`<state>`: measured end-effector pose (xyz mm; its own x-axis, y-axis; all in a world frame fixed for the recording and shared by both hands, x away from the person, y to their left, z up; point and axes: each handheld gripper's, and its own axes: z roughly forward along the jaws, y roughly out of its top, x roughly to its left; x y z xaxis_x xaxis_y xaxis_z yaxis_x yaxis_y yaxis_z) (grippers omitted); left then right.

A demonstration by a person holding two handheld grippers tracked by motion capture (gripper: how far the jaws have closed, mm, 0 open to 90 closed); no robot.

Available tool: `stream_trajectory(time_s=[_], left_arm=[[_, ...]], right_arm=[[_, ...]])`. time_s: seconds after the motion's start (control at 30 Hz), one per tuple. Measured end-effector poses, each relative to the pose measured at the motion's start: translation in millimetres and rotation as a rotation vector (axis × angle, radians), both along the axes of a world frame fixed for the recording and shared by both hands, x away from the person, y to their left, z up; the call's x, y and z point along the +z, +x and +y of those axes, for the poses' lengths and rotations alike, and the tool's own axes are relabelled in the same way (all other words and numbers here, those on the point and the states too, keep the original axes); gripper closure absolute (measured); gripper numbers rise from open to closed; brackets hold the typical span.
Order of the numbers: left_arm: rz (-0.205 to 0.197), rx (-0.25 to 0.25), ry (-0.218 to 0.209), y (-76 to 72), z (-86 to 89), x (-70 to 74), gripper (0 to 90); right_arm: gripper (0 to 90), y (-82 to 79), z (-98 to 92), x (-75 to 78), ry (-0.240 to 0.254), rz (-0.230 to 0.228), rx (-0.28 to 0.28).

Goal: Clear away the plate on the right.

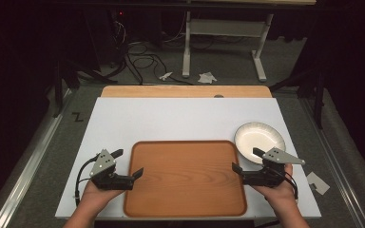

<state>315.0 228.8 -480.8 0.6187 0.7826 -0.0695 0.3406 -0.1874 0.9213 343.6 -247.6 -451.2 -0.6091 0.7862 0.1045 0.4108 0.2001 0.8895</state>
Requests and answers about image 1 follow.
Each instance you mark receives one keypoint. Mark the person's left hand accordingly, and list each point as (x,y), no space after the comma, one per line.
(96,194)

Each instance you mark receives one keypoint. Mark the metal floor rail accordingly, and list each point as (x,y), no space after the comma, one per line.
(336,158)
(25,171)

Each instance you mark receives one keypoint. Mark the wooden tray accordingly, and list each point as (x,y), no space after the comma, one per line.
(183,180)

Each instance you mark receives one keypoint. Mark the white paper square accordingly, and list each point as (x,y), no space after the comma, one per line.
(319,185)

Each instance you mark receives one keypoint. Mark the white table board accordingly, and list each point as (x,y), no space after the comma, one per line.
(171,120)

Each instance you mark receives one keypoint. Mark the crumpled white paper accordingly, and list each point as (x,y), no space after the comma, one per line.
(207,78)

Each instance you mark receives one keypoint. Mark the grey table grommet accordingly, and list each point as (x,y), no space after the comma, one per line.
(218,96)

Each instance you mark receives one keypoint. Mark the person's right hand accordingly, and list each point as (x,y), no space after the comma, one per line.
(278,193)

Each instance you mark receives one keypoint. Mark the white desk frame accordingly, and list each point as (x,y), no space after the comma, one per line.
(221,28)

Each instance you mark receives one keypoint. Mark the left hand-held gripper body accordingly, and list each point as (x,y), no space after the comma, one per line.
(103,164)

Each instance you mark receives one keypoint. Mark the white bowl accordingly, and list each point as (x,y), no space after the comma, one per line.
(256,139)

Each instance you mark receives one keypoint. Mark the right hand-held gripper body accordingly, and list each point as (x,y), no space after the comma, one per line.
(271,177)

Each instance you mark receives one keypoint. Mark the black metal stand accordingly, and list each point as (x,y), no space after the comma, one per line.
(76,74)
(310,85)

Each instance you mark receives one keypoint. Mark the small white paper scrap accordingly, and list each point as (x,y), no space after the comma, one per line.
(165,76)

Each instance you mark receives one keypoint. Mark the wooden table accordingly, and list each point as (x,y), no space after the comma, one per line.
(171,91)

